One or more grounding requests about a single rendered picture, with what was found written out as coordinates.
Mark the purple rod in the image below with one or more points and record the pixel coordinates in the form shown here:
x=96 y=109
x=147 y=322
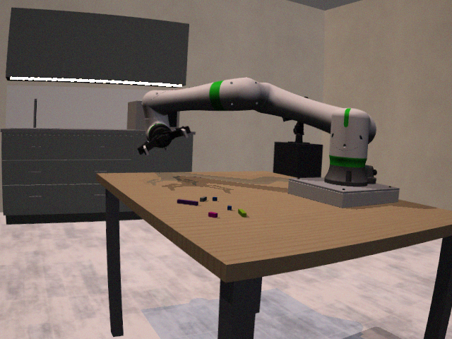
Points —
x=194 y=203

